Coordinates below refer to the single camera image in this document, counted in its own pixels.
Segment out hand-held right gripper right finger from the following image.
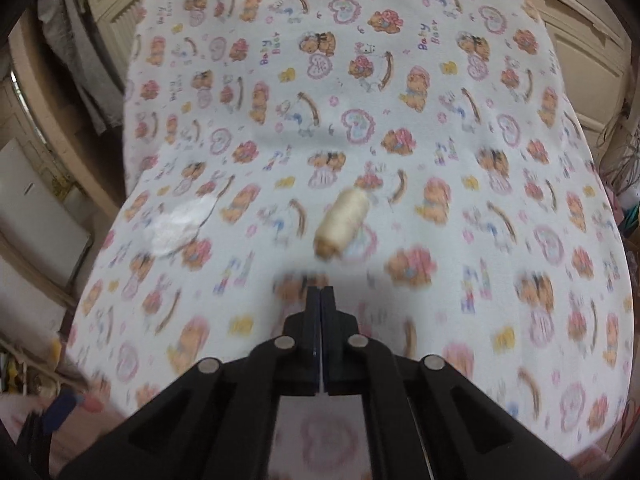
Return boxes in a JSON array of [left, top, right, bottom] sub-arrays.
[[322, 286, 581, 480]]

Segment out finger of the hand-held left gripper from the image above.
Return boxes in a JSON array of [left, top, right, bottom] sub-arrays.
[[20, 392, 86, 461]]

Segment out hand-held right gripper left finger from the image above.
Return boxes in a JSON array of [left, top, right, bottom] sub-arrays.
[[59, 286, 321, 480]]

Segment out cream thread spool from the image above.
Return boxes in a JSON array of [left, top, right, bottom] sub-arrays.
[[312, 186, 371, 261]]

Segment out clear plastic scrap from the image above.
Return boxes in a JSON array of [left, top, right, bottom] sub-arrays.
[[142, 200, 201, 256]]

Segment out white appliance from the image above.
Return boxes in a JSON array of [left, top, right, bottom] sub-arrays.
[[0, 140, 93, 291]]

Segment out printed blanket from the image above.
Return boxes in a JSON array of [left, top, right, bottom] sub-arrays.
[[65, 0, 633, 480]]

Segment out grey hanging clothes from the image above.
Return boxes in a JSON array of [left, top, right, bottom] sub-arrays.
[[37, 0, 126, 136]]

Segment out cream wardrobe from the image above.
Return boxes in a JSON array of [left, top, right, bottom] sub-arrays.
[[520, 0, 631, 131]]

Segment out cream louvered cabinet door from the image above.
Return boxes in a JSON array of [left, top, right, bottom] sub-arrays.
[[80, 0, 166, 61]]

